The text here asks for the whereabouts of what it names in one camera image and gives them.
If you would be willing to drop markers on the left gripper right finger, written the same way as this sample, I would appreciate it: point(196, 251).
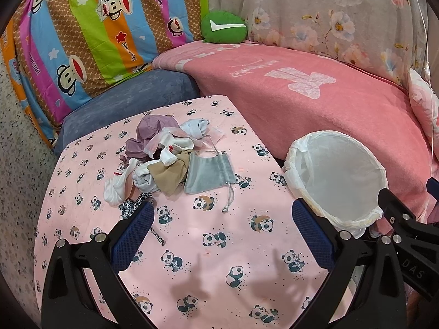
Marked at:
point(379, 300)

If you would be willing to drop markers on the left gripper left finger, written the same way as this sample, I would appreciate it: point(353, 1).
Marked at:
point(67, 299)

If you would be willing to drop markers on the white lined trash bin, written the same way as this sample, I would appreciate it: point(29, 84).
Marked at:
point(338, 177)

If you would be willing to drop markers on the black white leopard hairband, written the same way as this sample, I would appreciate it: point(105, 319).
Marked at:
point(129, 206)

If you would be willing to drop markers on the white sock red trim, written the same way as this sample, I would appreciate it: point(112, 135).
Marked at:
point(119, 187)

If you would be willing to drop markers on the white grey sock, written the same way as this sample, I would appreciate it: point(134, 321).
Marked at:
point(143, 179)

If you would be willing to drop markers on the pink floral pillow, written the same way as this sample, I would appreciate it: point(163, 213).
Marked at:
point(424, 103)

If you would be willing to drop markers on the beige cloth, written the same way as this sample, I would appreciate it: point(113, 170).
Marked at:
point(168, 178)

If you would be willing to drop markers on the pink panda print sheet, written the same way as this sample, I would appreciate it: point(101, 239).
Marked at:
point(226, 258)

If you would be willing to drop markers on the purple cloth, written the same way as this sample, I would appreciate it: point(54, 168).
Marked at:
point(149, 126)

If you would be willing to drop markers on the white sock red mark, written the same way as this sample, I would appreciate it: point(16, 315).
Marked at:
point(173, 146)

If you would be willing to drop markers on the light blue white sock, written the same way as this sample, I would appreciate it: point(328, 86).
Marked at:
point(195, 128)

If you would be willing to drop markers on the pink towel blanket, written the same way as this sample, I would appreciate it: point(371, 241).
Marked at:
point(285, 94)

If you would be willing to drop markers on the blue grey cushion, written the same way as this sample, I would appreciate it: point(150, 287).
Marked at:
point(144, 92)

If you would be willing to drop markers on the grey floral quilt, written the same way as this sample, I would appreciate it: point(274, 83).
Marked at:
point(384, 37)

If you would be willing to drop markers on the colourful monkey print quilt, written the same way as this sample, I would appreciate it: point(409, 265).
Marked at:
point(62, 53)

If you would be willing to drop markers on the green check mark cushion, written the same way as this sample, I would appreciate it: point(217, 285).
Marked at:
point(222, 27)

